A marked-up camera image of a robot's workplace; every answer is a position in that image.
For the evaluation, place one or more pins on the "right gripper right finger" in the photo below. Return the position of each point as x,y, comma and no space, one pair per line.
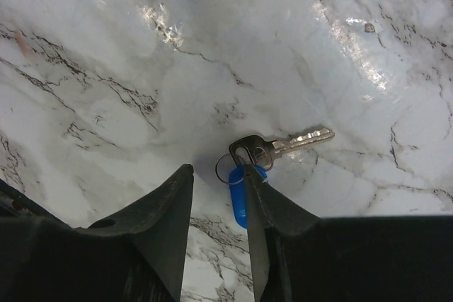
297,256

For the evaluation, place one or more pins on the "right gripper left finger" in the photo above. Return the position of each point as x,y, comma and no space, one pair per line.
135,254

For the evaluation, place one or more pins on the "key with blue tag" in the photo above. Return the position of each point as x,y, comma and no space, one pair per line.
262,154

